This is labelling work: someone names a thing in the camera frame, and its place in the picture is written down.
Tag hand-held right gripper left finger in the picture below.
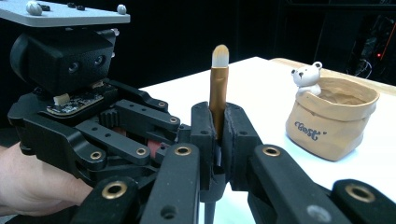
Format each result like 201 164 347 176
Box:
190 101 226 203

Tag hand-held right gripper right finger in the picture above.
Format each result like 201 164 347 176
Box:
221 102 263 191

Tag thin gold-ferrule brush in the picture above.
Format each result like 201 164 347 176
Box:
204 44 231 224

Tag tan bear pen pot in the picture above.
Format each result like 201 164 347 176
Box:
285 61 381 162

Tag white table mat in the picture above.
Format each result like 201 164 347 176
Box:
139 56 396 224

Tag red cable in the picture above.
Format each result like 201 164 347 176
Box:
377 18 396 60

